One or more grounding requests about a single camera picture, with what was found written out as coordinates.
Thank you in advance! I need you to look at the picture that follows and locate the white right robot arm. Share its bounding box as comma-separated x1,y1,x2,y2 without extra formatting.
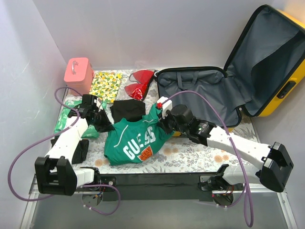
156,101,294,193

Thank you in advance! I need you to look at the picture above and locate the black folded garment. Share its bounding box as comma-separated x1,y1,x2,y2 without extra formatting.
110,99,146,123

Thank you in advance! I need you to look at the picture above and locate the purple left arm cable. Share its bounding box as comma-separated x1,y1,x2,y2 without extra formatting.
8,86,122,216

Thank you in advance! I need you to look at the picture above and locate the red bikini top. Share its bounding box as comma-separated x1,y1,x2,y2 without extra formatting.
124,70,154,101

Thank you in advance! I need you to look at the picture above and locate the yellow hard-shell suitcase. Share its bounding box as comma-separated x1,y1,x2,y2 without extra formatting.
156,5,305,127

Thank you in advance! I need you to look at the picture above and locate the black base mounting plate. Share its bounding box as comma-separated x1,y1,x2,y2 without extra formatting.
92,172,216,201

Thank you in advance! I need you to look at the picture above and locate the floral table cloth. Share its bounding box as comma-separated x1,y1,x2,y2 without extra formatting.
46,69,259,174

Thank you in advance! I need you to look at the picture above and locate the green GUESS t-shirt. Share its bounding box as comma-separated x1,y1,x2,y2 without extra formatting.
104,104,173,166

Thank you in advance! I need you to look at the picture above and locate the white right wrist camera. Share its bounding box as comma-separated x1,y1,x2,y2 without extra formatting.
156,96,173,119

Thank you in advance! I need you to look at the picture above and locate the green tie-dye shirt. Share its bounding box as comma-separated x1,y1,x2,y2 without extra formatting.
53,100,99,138

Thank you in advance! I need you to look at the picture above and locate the aluminium frame rail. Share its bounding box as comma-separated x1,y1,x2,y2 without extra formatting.
20,173,298,229

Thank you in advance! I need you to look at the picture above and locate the pink vanity case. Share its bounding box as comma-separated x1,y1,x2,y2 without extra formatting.
64,57,94,95

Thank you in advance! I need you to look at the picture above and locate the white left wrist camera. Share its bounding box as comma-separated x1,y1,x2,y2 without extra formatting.
94,97,103,111

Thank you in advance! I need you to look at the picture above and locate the black striped folded cloth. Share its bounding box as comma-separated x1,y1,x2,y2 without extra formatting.
46,138,89,165

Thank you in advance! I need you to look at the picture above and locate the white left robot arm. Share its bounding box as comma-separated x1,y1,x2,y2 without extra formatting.
34,94,113,196

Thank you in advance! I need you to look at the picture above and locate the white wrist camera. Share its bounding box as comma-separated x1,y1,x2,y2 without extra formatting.
94,97,103,111
156,96,173,119

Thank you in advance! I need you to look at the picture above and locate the yellow lemon print cloth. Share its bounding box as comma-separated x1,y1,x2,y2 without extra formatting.
89,71,122,104

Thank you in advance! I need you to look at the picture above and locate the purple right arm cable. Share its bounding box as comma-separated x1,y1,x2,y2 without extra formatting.
168,90,254,227

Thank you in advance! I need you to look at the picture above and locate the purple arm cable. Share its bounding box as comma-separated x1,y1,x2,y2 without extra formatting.
8,86,122,216
168,90,254,227

